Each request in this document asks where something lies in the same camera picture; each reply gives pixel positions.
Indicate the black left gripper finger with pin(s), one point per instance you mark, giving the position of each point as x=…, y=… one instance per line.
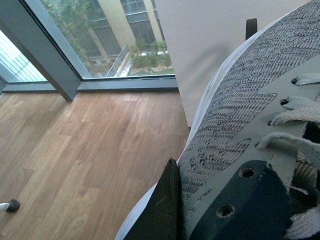
x=162, y=217

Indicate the grey sneaker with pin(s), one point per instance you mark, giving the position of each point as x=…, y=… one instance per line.
x=250, y=169

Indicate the black metal shoe rack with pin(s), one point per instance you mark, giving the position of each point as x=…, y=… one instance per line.
x=251, y=27

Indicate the white chair leg with caster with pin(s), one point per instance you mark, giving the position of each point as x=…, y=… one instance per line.
x=10, y=207

